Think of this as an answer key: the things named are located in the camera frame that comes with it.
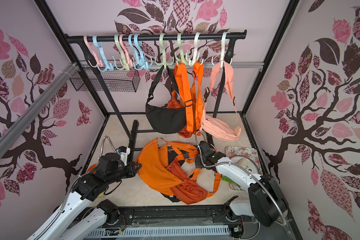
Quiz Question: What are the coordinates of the black fanny pack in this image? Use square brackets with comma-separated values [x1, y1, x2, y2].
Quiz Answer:
[145, 66, 187, 134]

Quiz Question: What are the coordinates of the green hook middle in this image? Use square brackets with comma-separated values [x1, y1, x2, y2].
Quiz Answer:
[155, 33, 174, 68]

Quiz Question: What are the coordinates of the green hook right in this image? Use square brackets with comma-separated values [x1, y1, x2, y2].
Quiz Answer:
[175, 33, 188, 64]

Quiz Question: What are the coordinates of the green hook left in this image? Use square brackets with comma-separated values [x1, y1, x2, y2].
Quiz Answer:
[113, 35, 130, 71]

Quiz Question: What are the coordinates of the pink fanny pack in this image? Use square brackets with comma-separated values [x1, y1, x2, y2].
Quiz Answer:
[201, 61, 242, 142]

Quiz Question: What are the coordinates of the green hook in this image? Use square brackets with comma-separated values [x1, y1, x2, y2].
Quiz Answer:
[175, 33, 188, 64]
[155, 33, 174, 68]
[113, 35, 130, 71]

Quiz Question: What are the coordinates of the silver flexible conduit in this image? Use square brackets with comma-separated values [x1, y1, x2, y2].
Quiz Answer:
[194, 130, 288, 226]
[29, 142, 124, 240]

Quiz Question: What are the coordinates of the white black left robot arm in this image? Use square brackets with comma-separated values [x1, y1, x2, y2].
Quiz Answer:
[29, 153, 142, 240]

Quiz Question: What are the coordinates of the silver flexible conduit right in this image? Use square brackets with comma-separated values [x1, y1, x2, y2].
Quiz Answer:
[194, 130, 288, 226]

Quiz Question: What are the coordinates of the floral placemat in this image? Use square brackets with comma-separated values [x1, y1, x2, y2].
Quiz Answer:
[225, 146, 263, 175]

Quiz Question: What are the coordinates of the blue hook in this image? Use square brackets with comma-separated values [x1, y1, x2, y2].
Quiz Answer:
[128, 34, 153, 71]
[93, 36, 114, 72]

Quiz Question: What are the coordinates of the blue hook left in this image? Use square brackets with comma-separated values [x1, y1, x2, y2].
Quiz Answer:
[93, 36, 114, 72]

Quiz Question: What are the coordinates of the pink hook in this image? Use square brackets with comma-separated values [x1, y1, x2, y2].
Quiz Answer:
[119, 35, 133, 71]
[83, 36, 104, 68]

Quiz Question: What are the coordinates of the light orange fanny pack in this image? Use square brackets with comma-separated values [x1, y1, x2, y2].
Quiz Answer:
[168, 62, 204, 138]

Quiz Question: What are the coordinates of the dark grey clothes rack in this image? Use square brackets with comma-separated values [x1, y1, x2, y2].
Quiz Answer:
[64, 30, 248, 163]

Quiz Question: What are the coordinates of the black wire basket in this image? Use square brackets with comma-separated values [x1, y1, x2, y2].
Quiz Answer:
[70, 68, 141, 92]

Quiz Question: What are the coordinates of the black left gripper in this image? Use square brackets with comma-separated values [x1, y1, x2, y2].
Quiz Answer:
[107, 161, 143, 185]

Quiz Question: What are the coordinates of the orange plastic bowl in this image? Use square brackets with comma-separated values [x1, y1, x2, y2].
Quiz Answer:
[86, 164, 97, 174]

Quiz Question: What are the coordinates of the white slotted cable duct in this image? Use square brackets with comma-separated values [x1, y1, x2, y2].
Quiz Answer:
[85, 225, 230, 240]

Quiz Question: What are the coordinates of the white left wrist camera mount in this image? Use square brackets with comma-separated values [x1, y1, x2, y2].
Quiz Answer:
[117, 146, 131, 166]

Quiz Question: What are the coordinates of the silver flexible conduit left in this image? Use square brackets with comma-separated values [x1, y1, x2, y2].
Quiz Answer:
[29, 142, 124, 240]

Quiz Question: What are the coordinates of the white patterned plate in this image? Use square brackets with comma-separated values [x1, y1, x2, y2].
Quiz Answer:
[230, 156, 261, 174]

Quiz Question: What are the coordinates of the orange bag bottom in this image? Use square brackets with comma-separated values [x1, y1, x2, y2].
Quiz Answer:
[134, 137, 222, 199]

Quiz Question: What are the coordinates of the aluminium rail left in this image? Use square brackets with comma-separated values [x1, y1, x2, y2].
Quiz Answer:
[0, 63, 79, 160]

